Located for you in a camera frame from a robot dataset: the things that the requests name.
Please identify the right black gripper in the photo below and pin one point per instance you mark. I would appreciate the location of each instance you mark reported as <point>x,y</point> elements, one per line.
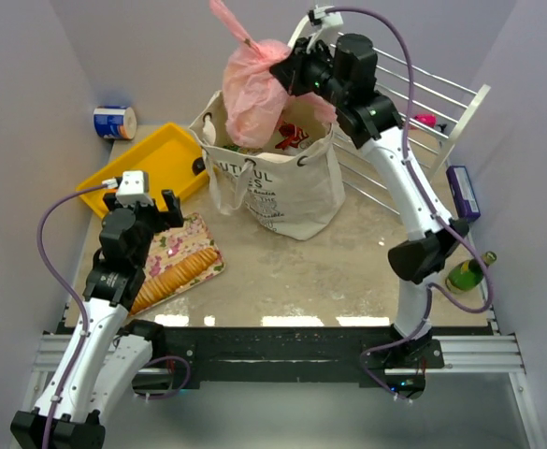
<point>295,63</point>

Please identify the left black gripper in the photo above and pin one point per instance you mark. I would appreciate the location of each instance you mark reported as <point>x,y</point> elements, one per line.
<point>159,213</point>

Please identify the pink plastic bag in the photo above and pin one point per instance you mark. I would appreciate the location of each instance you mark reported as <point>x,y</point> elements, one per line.
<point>253,98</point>

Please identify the yellow plastic tray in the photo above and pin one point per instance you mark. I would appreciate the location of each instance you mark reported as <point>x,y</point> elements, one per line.
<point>167,153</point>

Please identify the red white snack packet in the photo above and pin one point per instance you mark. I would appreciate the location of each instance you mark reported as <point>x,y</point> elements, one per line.
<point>291,139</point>

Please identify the green chips bag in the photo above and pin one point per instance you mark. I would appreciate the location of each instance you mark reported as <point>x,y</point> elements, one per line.
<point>242,150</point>

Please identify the beige canvas tote bag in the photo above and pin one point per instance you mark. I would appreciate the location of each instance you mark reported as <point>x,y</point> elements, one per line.
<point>293,195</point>

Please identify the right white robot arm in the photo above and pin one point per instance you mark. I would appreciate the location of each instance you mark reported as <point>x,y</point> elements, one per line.
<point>376,129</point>

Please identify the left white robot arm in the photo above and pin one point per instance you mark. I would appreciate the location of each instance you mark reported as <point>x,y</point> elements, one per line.
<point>86,346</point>

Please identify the floral rectangular plate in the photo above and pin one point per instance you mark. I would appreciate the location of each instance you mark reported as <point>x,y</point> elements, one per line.
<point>170,247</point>

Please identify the dark toy plum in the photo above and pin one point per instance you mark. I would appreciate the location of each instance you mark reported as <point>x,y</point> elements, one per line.
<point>198,166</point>

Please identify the row of round crackers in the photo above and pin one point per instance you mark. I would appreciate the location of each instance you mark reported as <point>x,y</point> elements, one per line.
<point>169,281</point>

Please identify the blue white tissue roll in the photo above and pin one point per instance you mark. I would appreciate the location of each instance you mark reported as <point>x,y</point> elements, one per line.
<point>115,122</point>

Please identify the white metal rack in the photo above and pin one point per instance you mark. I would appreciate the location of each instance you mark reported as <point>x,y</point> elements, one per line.
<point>453,104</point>

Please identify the purple box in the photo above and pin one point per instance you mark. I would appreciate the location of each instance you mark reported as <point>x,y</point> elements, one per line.
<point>464,198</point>

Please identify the green glass bottle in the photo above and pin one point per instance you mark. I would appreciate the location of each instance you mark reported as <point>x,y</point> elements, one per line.
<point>464,277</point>

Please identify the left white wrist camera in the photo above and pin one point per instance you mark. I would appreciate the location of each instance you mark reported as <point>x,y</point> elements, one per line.
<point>131,188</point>

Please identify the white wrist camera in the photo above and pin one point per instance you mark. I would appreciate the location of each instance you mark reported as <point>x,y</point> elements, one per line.
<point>326,23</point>
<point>131,188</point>

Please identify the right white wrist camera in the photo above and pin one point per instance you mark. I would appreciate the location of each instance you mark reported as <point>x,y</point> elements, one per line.
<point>326,23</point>

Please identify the black base frame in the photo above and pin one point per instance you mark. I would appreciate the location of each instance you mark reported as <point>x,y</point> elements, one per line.
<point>188,357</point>

